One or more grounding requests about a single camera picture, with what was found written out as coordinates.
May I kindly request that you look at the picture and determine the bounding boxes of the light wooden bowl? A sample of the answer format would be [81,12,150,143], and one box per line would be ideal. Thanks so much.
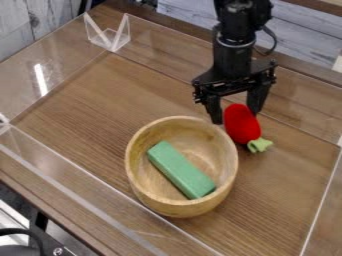
[125,116,238,218]

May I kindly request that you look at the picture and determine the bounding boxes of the black table leg bracket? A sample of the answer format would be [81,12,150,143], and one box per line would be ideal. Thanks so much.
[30,211,97,256]

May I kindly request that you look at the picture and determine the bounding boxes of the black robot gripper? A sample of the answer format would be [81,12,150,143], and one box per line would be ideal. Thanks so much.
[193,36,277,125]

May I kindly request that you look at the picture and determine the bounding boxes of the clear acrylic enclosure wall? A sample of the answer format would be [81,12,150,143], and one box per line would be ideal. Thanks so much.
[0,7,342,256]

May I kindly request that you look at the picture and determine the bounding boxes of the red plush strawberry toy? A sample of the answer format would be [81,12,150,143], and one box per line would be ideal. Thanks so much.
[224,103,273,153]

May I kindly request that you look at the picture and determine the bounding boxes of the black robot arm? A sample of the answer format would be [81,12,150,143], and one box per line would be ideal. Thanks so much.
[192,0,277,125]

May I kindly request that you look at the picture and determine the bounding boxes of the clear acrylic corner bracket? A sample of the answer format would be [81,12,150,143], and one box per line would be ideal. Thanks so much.
[83,13,131,53]

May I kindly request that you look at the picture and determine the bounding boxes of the green rectangular block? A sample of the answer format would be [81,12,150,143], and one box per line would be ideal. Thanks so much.
[147,141,217,200]

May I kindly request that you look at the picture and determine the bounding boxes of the black cable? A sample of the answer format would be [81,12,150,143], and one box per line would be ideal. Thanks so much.
[0,227,45,256]

